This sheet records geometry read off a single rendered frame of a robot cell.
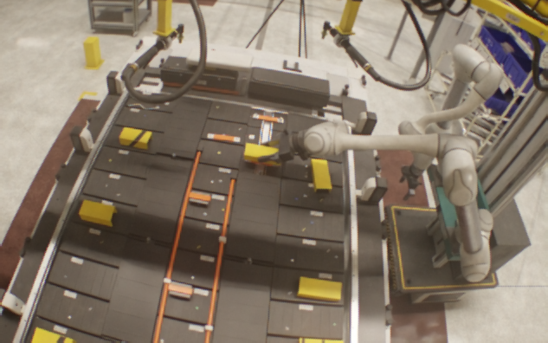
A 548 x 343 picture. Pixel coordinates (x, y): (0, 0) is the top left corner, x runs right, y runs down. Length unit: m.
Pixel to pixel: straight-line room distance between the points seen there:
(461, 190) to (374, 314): 0.64
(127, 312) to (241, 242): 0.53
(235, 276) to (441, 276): 1.59
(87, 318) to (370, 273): 1.19
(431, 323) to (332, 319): 1.52
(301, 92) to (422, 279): 1.43
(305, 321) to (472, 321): 1.93
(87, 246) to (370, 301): 1.20
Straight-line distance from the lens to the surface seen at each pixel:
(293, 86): 1.93
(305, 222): 1.51
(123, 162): 1.67
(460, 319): 2.95
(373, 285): 1.62
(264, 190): 1.55
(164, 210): 1.48
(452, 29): 5.09
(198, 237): 1.42
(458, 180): 1.31
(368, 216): 1.78
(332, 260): 1.45
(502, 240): 2.29
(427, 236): 2.64
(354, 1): 1.73
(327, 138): 1.30
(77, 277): 1.42
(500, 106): 3.68
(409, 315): 2.70
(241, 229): 1.44
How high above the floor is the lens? 2.25
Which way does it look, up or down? 49 degrees down
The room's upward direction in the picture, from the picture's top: 15 degrees clockwise
